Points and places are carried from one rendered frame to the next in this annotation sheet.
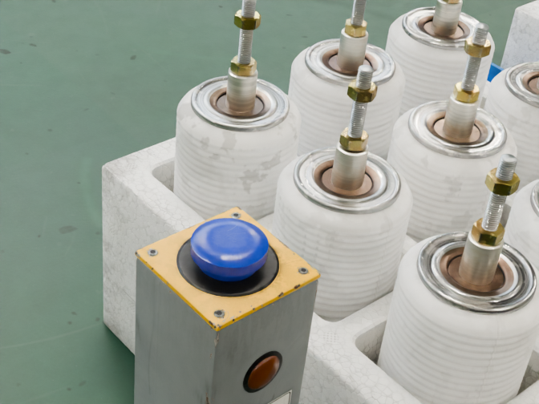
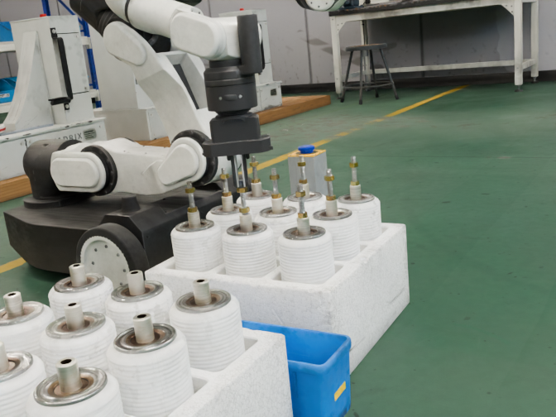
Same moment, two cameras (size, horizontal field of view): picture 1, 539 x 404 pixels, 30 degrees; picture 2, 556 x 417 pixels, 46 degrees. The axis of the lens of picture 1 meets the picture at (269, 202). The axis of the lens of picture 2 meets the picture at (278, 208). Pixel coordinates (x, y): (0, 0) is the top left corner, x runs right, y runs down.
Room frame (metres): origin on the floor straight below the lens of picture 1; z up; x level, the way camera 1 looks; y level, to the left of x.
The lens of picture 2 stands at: (1.87, -0.46, 0.59)
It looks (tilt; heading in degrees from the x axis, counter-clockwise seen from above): 15 degrees down; 165
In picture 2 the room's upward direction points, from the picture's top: 6 degrees counter-clockwise
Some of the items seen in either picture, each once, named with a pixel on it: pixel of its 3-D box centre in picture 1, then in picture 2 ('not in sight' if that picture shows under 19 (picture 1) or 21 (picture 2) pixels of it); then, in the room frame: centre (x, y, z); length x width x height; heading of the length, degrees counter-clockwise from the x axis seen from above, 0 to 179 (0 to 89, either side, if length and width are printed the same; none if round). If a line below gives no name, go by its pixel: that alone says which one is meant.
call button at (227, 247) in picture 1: (228, 253); (306, 150); (0.40, 0.02, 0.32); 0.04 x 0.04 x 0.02
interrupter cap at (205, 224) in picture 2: not in sight; (194, 226); (0.65, -0.30, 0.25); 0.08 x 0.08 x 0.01
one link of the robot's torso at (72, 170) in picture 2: not in sight; (100, 165); (-0.06, -0.46, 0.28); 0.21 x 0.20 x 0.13; 42
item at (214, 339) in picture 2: not in sight; (211, 361); (1.04, -0.36, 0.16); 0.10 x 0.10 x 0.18
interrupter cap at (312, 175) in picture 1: (346, 180); (304, 197); (0.57, -0.05, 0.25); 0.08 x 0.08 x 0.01
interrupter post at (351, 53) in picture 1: (352, 50); (331, 208); (0.74, -0.05, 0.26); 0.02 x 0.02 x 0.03
